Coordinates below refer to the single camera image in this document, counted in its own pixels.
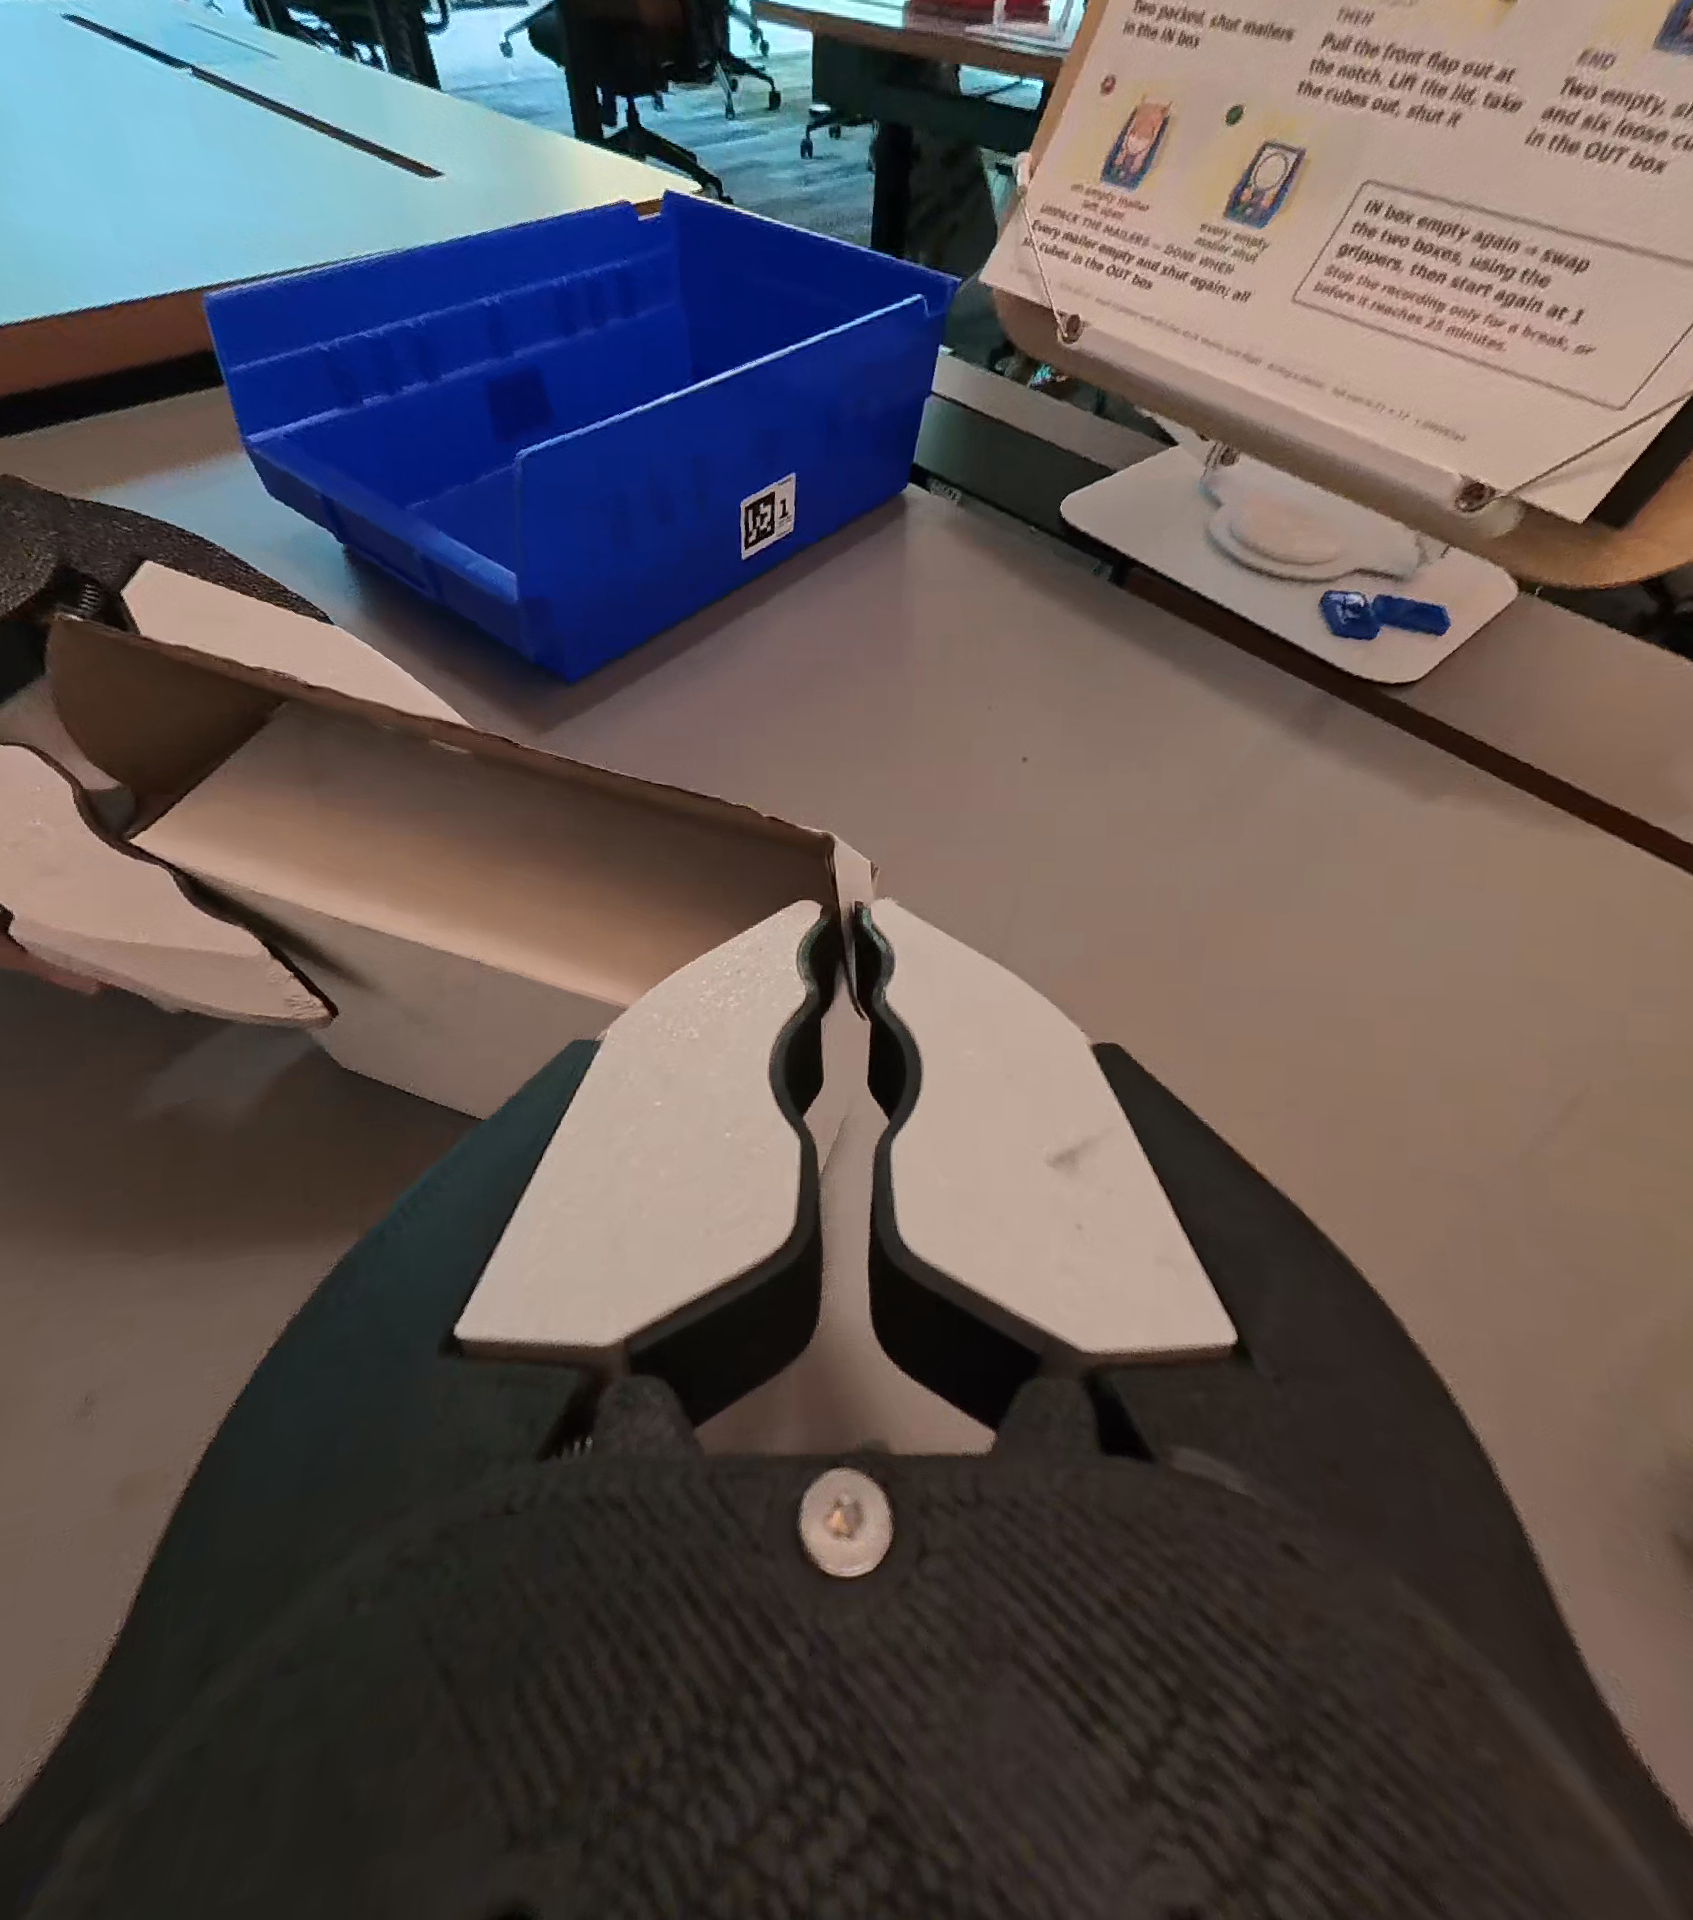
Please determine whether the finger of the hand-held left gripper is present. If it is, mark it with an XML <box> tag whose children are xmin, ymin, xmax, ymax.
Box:
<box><xmin>0</xmin><ymin>743</ymin><xmax>339</xmax><ymax>1031</ymax></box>
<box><xmin>118</xmin><ymin>564</ymin><xmax>469</xmax><ymax>726</ymax></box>

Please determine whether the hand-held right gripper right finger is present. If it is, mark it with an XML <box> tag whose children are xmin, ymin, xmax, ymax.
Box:
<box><xmin>850</xmin><ymin>900</ymin><xmax>1241</xmax><ymax>1429</ymax></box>

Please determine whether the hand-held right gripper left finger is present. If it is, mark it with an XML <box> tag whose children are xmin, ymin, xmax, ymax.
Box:
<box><xmin>452</xmin><ymin>899</ymin><xmax>850</xmax><ymax>1425</ymax></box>

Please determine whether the white cardboard mailer box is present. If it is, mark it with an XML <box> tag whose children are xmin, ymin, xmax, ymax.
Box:
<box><xmin>43</xmin><ymin>615</ymin><xmax>882</xmax><ymax>1125</ymax></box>

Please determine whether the blue plastic bin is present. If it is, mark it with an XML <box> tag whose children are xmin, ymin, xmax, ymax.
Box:
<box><xmin>200</xmin><ymin>191</ymin><xmax>963</xmax><ymax>685</ymax></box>

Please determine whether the grey desk with wooden edge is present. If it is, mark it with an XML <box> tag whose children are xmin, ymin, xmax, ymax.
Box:
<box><xmin>0</xmin><ymin>0</ymin><xmax>706</xmax><ymax>426</ymax></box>

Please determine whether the white stand base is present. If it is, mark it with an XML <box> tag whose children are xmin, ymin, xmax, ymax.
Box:
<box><xmin>1060</xmin><ymin>439</ymin><xmax>1524</xmax><ymax>690</ymax></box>

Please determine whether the black office chair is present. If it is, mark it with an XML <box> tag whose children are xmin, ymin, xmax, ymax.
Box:
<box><xmin>546</xmin><ymin>0</ymin><xmax>791</xmax><ymax>170</ymax></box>

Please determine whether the printed instruction sheet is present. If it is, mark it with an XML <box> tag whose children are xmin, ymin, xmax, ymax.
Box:
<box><xmin>980</xmin><ymin>0</ymin><xmax>1693</xmax><ymax>525</ymax></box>

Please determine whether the black cable tray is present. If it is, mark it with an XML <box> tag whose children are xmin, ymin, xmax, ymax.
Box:
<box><xmin>911</xmin><ymin>353</ymin><xmax>1170</xmax><ymax>504</ymax></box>

